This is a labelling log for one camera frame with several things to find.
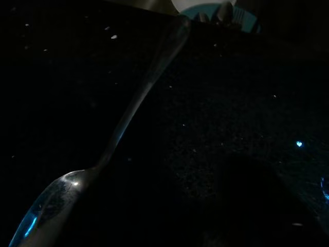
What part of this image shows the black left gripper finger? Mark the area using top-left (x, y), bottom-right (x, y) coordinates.
top-left (221, 154), bottom-right (287, 247)

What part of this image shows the silver metal spoon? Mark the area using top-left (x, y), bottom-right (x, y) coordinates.
top-left (217, 1), bottom-right (233, 22)
top-left (9, 19), bottom-right (192, 247)

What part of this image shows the silver metal fork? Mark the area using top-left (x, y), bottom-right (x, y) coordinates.
top-left (232, 7), bottom-right (245, 24)

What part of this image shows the teal plate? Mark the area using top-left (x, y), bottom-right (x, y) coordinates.
top-left (179, 4), bottom-right (263, 34)

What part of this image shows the white ceramic bowl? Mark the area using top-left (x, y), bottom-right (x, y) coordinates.
top-left (171, 0), bottom-right (239, 14)

